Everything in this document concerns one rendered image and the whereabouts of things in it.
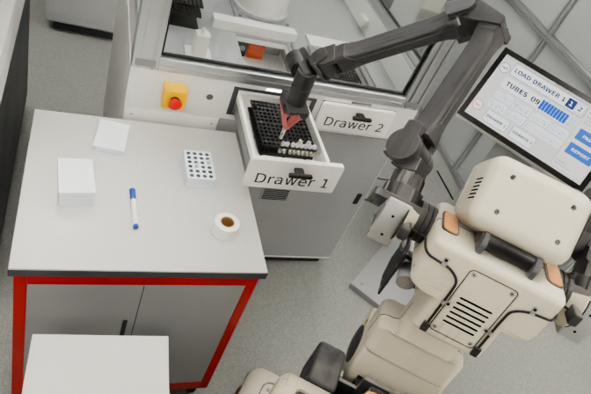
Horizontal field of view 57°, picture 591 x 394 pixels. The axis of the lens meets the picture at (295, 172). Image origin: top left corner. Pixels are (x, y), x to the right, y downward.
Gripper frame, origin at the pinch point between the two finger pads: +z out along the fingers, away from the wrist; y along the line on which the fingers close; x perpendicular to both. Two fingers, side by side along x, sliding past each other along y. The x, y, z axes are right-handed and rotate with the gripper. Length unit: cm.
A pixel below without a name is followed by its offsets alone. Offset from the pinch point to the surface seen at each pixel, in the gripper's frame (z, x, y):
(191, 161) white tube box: 17.4, 24.4, -0.4
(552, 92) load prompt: -16, -103, 19
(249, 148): 9.0, 8.9, -1.3
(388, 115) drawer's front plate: 7, -46, 22
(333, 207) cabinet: 58, -45, 23
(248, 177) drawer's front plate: 11.4, 10.0, -11.1
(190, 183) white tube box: 19.0, 24.9, -7.9
